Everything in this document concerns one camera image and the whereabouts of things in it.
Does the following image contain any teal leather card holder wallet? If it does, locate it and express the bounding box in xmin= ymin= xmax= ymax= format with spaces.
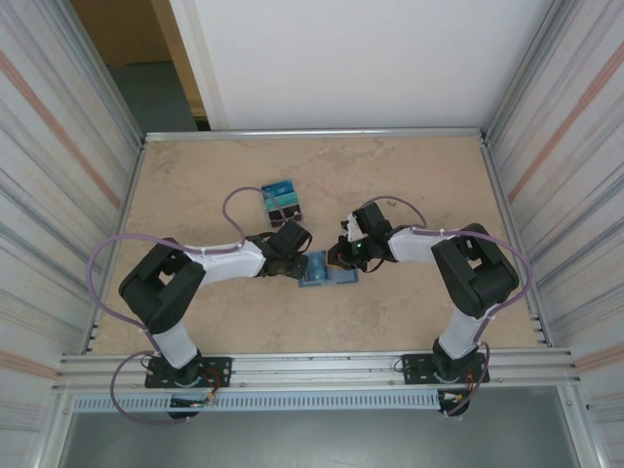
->
xmin=297 ymin=250 xmax=362 ymax=290

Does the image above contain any black VIP card stack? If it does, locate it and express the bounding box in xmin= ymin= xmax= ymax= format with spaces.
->
xmin=267 ymin=204 xmax=303 ymax=221

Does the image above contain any teal VIP card stack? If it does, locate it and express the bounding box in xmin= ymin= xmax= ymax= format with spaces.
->
xmin=263 ymin=190 xmax=299 ymax=208

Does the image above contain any brown wooden panel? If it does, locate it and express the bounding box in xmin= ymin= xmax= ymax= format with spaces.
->
xmin=70 ymin=0 xmax=209 ymax=124

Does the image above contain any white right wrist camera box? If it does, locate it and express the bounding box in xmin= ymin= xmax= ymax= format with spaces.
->
xmin=340 ymin=211 xmax=365 ymax=241

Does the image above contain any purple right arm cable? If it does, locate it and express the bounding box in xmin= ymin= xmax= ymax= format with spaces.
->
xmin=355 ymin=195 xmax=534 ymax=419

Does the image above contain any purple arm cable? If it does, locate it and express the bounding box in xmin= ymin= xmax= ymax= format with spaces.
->
xmin=355 ymin=195 xmax=534 ymax=419
xmin=87 ymin=186 xmax=269 ymax=426

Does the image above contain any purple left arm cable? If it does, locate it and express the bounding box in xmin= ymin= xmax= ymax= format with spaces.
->
xmin=87 ymin=186 xmax=269 ymax=426

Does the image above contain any aluminium mounting rail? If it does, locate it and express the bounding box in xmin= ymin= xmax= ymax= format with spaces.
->
xmin=52 ymin=346 xmax=584 ymax=394

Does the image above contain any aluminium table edge rail long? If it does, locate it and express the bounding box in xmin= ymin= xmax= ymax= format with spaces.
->
xmin=143 ymin=127 xmax=489 ymax=144

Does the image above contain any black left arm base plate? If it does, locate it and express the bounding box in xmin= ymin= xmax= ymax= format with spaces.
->
xmin=143 ymin=356 xmax=233 ymax=390

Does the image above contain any grey slotted cable duct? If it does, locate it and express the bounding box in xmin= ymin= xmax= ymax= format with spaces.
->
xmin=71 ymin=391 xmax=443 ymax=411

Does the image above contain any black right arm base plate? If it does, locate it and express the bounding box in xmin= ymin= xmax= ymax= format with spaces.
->
xmin=400 ymin=352 xmax=490 ymax=387

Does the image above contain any aluminium table edge rail short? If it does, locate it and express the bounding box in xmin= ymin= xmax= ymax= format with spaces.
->
xmin=479 ymin=138 xmax=551 ymax=348
xmin=85 ymin=138 xmax=149 ymax=355

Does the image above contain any small controller board with wires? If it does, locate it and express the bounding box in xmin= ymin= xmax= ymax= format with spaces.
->
xmin=437 ymin=389 xmax=472 ymax=407
xmin=169 ymin=394 xmax=219 ymax=409

